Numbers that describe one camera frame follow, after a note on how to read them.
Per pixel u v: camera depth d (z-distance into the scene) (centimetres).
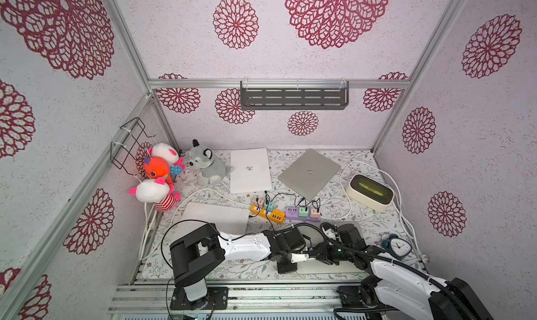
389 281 56
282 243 65
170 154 95
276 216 92
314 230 66
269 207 90
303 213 88
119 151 73
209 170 100
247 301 74
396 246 82
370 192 97
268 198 101
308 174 109
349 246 67
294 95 94
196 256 47
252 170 112
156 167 85
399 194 104
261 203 91
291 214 92
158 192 80
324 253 73
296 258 72
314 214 88
